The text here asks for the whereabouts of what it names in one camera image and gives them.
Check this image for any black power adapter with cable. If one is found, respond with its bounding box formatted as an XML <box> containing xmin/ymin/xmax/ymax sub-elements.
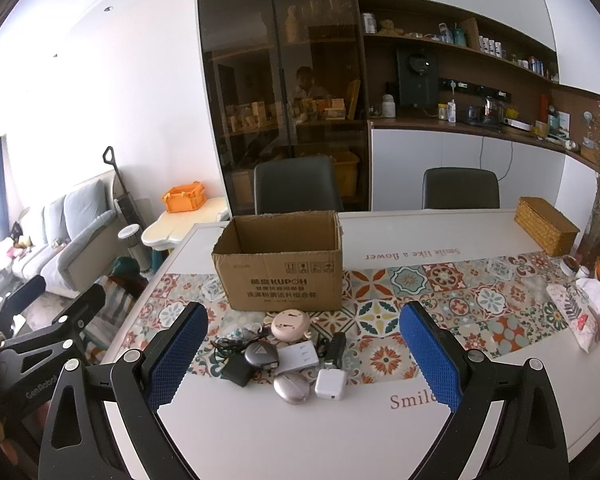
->
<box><xmin>211</xmin><ymin>336</ymin><xmax>260</xmax><ymax>387</ymax></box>

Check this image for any grey triangular earbud case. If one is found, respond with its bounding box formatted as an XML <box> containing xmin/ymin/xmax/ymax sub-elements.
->
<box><xmin>245</xmin><ymin>340</ymin><xmax>279</xmax><ymax>370</ymax></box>

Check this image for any white square power adapter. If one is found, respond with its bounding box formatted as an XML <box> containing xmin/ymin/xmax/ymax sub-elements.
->
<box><xmin>314</xmin><ymin>368</ymin><xmax>347</xmax><ymax>401</ymax></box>

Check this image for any silver oval case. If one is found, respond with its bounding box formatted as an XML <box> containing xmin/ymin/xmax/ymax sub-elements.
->
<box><xmin>273</xmin><ymin>372</ymin><xmax>311</xmax><ymax>405</ymax></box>

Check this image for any grey sofa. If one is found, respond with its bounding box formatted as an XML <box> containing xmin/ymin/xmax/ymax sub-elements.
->
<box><xmin>10</xmin><ymin>171</ymin><xmax>126</xmax><ymax>298</ymax></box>

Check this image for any patterned table runner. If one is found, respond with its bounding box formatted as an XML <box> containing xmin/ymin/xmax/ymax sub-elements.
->
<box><xmin>122</xmin><ymin>252</ymin><xmax>574</xmax><ymax>385</ymax></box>

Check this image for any floral tissue pouch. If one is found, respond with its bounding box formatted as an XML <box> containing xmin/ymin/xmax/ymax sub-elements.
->
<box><xmin>546</xmin><ymin>278</ymin><xmax>600</xmax><ymax>353</ymax></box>

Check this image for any white cylindrical air purifier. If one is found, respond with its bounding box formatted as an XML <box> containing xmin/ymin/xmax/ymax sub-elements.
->
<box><xmin>118</xmin><ymin>223</ymin><xmax>152</xmax><ymax>273</ymax></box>

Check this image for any upright vacuum cleaner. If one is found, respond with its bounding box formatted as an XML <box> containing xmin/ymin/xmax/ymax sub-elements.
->
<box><xmin>102</xmin><ymin>146</ymin><xmax>145</xmax><ymax>229</ymax></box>

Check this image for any cream side table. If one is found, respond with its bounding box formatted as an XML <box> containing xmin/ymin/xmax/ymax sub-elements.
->
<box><xmin>142</xmin><ymin>197</ymin><xmax>229</xmax><ymax>252</ymax></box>

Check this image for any black rectangular charger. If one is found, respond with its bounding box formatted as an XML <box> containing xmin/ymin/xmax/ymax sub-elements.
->
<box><xmin>318</xmin><ymin>332</ymin><xmax>347</xmax><ymax>370</ymax></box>

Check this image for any white rectangular power strip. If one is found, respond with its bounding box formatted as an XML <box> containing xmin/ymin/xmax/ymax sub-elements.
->
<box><xmin>274</xmin><ymin>341</ymin><xmax>319</xmax><ymax>375</ymax></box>

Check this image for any woven wicker tissue box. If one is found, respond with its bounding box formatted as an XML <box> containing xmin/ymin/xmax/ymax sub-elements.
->
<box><xmin>514</xmin><ymin>196</ymin><xmax>580</xmax><ymax>257</ymax></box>

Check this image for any pink round device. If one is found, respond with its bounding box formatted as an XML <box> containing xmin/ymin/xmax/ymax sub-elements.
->
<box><xmin>271</xmin><ymin>309</ymin><xmax>311</xmax><ymax>344</ymax></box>

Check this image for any orange plastic crate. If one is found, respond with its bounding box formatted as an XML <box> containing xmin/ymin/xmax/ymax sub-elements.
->
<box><xmin>161</xmin><ymin>181</ymin><xmax>207</xmax><ymax>214</ymax></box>

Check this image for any right dark dining chair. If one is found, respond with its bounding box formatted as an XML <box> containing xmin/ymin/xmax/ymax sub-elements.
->
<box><xmin>422</xmin><ymin>167</ymin><xmax>500</xmax><ymax>209</ymax></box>

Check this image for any dark dining chair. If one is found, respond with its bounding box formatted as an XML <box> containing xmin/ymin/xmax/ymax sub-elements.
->
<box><xmin>254</xmin><ymin>155</ymin><xmax>343</xmax><ymax>214</ymax></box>
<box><xmin>422</xmin><ymin>167</ymin><xmax>500</xmax><ymax>209</ymax></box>

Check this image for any brown cardboard box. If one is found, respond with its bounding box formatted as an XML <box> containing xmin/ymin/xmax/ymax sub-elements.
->
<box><xmin>212</xmin><ymin>211</ymin><xmax>343</xmax><ymax>312</ymax></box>

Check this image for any left dark dining chair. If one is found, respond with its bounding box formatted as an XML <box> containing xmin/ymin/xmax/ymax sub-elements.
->
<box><xmin>254</xmin><ymin>155</ymin><xmax>343</xmax><ymax>214</ymax></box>

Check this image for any dark glass display cabinet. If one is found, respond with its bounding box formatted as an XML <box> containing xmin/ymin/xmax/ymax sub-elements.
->
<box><xmin>198</xmin><ymin>0</ymin><xmax>370</xmax><ymax>214</ymax></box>

